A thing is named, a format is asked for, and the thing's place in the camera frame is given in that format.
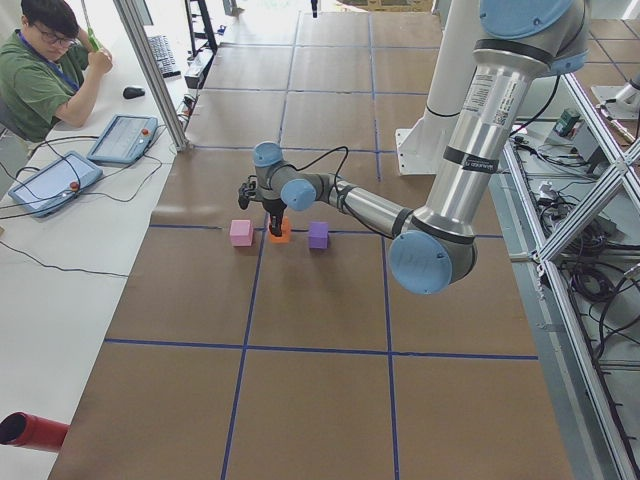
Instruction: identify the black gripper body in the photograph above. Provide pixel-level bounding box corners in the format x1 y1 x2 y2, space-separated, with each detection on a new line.
262 199 287 217

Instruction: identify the orange foam cube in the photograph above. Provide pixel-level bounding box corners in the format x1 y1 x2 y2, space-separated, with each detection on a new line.
268 216 291 244

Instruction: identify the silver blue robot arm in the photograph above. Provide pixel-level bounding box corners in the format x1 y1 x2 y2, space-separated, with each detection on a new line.
238 1 591 295

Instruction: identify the pink foam cube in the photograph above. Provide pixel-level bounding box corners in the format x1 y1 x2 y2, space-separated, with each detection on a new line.
229 219 254 247

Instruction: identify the purple foam cube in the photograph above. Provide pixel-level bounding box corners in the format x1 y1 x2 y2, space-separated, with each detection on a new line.
307 221 329 250

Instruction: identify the far blue teach pendant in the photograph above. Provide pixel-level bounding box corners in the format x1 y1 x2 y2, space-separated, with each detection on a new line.
87 115 158 165

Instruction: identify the blue teach pendant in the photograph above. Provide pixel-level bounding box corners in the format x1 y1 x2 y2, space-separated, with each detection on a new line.
87 115 158 165
8 151 103 217

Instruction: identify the black computer mouse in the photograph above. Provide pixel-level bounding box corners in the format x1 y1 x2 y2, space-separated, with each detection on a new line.
122 86 145 100

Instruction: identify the black keyboard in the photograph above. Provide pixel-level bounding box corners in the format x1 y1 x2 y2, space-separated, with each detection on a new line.
147 35 181 78

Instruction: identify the near blue teach pendant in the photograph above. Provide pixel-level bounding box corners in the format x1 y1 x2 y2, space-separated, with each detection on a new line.
8 151 103 217

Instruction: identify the green object in hand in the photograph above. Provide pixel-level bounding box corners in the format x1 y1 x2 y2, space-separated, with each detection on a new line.
81 0 101 51

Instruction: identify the person in green shirt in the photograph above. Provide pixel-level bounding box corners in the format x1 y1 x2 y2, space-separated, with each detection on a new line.
1 1 113 142

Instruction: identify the red cylinder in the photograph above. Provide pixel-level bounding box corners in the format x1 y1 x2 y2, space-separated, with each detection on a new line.
1 412 69 453

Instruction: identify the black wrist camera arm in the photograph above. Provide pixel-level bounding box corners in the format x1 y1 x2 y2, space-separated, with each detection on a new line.
237 175 262 210

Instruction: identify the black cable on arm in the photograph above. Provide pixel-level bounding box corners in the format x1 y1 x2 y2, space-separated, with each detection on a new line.
299 145 351 176

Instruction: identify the aluminium frame post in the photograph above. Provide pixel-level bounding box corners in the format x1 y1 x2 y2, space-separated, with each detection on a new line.
113 0 190 152

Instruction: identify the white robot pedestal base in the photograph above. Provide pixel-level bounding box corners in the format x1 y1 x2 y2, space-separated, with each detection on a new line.
396 0 484 175

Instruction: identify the aluminium side frame rail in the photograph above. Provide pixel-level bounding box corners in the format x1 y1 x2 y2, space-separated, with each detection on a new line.
491 61 639 479

